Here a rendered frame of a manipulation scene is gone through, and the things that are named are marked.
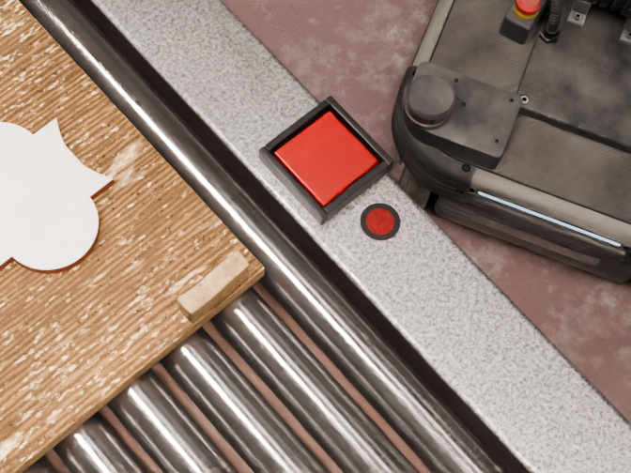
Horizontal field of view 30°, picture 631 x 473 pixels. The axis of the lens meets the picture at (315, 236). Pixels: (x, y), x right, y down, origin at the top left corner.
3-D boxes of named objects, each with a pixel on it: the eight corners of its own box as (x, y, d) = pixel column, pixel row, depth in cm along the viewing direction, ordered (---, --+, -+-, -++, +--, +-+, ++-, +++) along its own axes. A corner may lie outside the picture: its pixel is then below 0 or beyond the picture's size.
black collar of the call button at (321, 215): (329, 104, 96) (330, 94, 94) (392, 169, 94) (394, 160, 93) (257, 159, 94) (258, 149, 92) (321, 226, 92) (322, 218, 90)
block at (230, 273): (237, 260, 88) (237, 247, 86) (253, 277, 88) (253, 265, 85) (176, 309, 87) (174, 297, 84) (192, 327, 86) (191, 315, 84)
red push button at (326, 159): (328, 116, 96) (329, 108, 94) (377, 168, 94) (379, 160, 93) (271, 160, 94) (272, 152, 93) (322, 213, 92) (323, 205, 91)
